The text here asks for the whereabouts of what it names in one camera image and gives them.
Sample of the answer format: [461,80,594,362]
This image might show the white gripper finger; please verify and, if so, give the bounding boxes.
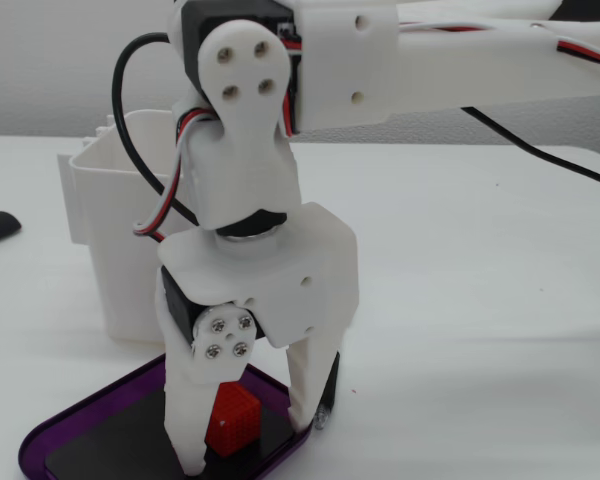
[154,279,257,477]
[283,342,342,432]

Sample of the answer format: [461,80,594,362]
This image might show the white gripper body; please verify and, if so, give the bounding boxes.
[157,201,360,352]

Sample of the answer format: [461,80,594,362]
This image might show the red studded cube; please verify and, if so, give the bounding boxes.
[204,382,259,457]

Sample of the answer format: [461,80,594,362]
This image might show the white plastic open box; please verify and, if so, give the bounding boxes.
[57,109,202,346]

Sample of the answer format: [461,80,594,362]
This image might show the black ballpoint pen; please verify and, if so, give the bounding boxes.
[313,349,343,432]

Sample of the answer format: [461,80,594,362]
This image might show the black flat mat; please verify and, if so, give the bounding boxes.
[44,372,297,480]

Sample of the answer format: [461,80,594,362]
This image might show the purple tray black mat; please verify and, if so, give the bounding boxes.
[18,351,312,480]

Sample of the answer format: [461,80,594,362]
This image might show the red white black servo wires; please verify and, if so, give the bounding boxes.
[398,18,600,69]
[131,105,222,245]

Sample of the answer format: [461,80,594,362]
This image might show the black cable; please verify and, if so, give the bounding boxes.
[111,31,600,227]

